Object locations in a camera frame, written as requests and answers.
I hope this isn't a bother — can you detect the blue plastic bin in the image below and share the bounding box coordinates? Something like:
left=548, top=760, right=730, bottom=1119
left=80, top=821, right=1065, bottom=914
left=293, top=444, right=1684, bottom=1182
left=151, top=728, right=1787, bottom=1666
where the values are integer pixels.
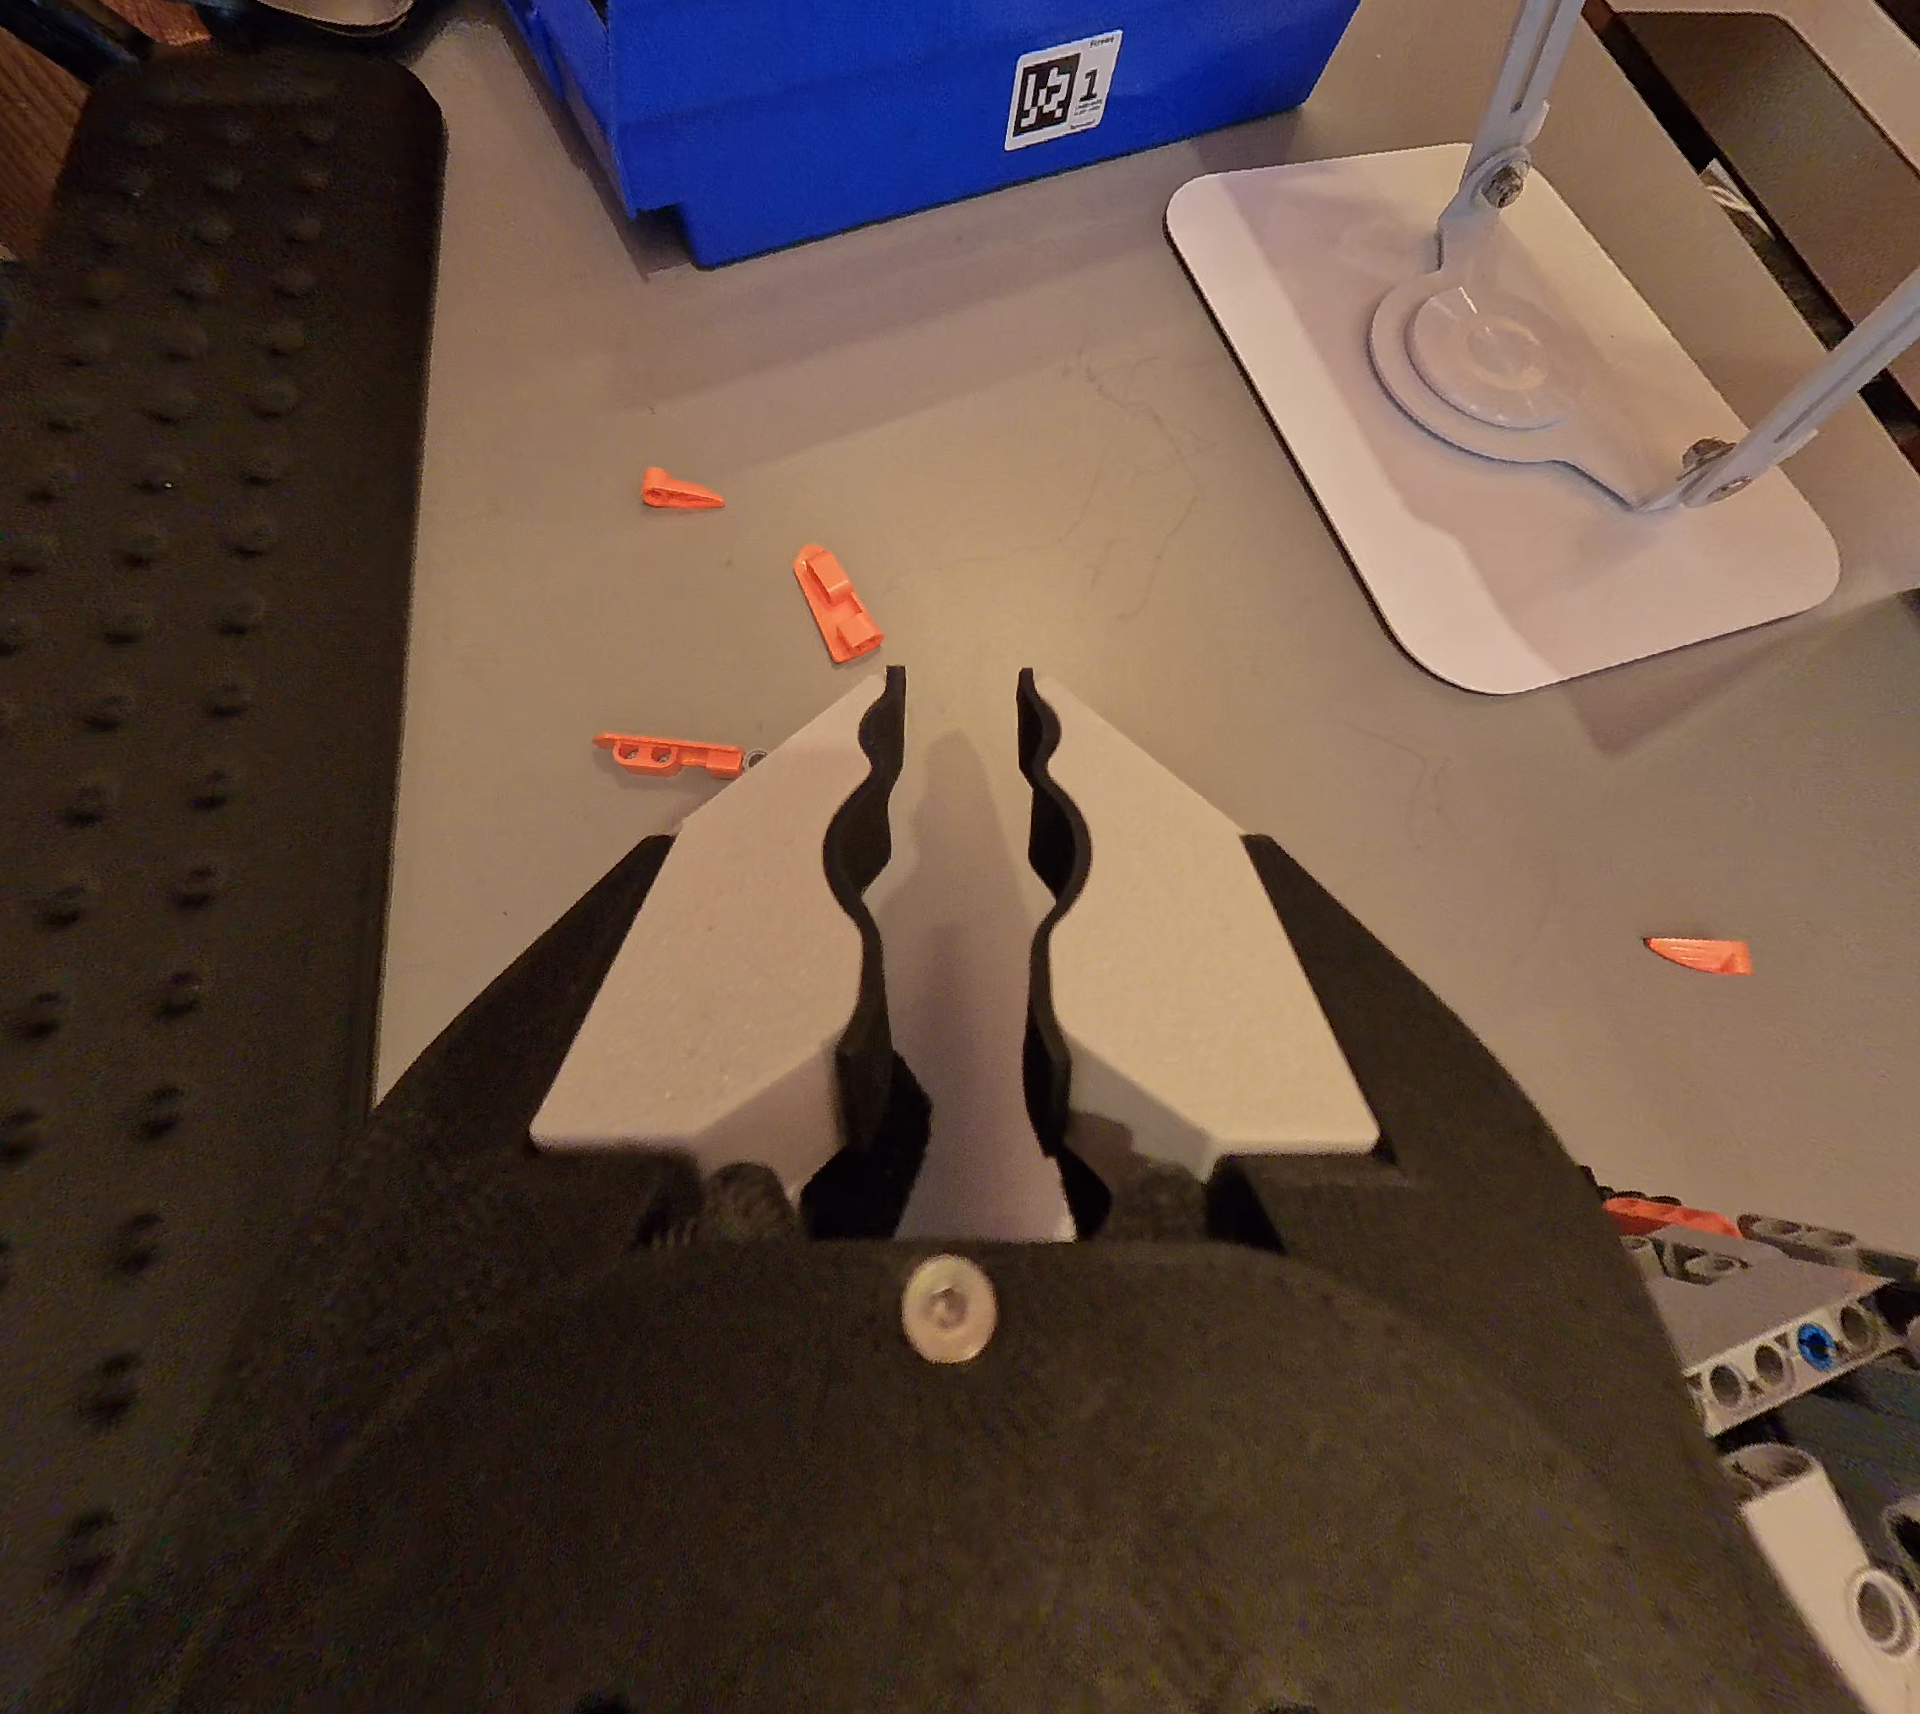
left=408, top=0, right=1480, bottom=271

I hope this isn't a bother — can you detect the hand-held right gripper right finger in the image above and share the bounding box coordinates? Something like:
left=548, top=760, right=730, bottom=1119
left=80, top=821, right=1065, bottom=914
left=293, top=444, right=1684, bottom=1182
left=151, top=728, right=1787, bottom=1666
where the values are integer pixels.
left=1015, top=667, right=1382, bottom=1245

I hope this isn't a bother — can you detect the grey technic brick model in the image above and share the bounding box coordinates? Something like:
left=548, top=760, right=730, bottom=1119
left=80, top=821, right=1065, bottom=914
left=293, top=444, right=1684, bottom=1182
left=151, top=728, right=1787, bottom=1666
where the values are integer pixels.
left=1602, top=1193, right=1920, bottom=1714

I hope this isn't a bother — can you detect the white book stand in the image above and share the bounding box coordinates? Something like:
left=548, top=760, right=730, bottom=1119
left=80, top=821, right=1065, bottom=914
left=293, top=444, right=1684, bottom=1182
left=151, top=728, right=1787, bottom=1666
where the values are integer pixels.
left=1164, top=0, right=1920, bottom=698

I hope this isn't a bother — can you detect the black perforated pad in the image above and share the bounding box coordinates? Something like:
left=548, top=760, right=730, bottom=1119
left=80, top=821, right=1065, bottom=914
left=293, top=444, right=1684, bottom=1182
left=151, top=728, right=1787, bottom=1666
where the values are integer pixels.
left=0, top=56, right=450, bottom=1613

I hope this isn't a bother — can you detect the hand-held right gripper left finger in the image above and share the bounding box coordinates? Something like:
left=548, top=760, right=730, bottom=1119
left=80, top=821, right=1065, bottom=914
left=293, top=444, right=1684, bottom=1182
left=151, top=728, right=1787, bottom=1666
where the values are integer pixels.
left=529, top=665, right=937, bottom=1245

